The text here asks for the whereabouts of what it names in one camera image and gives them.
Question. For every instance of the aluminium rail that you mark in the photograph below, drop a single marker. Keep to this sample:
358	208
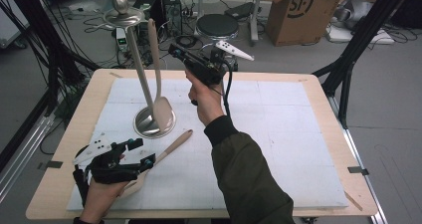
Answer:
23	157
373	197

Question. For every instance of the beige slotted spatula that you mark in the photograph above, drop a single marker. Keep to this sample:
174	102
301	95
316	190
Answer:
172	147

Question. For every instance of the metal utensil stand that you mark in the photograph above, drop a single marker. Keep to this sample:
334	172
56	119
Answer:
142	74

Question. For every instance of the thin wooden stick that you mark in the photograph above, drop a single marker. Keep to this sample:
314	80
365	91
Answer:
353	201

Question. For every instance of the beige solid spatula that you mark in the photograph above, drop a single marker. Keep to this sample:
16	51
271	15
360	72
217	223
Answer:
163	112

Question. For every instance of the grey metal table leg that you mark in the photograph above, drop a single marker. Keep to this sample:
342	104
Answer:
255	18

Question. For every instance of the cardboard box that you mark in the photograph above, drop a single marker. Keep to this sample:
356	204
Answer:
282	28

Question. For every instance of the grey bag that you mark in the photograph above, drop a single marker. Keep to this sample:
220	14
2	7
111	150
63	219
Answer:
355	11

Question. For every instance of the black computer tower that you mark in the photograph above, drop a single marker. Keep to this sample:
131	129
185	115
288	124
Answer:
142	5
172	11

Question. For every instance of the dark laptop bag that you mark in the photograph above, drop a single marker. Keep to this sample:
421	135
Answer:
240	11

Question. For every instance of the white flat board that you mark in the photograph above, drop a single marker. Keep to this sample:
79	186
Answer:
341	35

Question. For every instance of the small device with green display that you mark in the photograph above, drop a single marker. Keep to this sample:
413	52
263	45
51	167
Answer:
121	38

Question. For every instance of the person's right hand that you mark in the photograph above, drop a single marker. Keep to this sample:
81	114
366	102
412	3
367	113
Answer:
207	101

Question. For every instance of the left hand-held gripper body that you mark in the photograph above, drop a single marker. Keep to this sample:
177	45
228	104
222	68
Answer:
109	171

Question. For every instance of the person's left hand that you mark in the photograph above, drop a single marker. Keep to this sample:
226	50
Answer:
103	197

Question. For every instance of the black round stool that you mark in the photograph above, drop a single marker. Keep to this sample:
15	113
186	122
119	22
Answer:
217	25

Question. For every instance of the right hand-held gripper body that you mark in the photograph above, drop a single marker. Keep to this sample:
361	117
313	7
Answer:
205	71

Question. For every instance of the black frame stand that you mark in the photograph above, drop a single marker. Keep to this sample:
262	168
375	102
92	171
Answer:
365	35
53	84

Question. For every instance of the white grid mat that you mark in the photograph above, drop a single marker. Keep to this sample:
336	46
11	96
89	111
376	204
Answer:
282	101

